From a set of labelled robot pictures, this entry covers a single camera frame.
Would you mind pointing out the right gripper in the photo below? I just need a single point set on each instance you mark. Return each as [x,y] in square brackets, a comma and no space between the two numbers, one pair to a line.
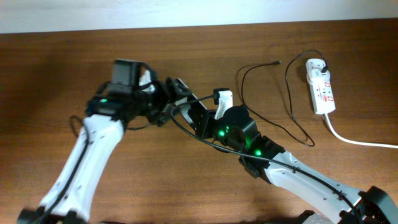
[203,129]

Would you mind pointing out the white power strip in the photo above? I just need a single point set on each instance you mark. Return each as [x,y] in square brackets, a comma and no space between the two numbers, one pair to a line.
[321,93]

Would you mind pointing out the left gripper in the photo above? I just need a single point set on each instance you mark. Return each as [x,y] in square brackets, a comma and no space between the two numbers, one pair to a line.
[160,117]

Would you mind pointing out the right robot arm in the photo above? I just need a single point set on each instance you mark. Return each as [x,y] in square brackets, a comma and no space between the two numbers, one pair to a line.
[263,158]

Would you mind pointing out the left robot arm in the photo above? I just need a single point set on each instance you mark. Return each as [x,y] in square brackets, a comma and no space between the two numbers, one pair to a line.
[108,114]

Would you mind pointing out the white USB charger plug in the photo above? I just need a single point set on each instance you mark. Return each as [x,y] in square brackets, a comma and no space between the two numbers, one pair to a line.
[316,76]

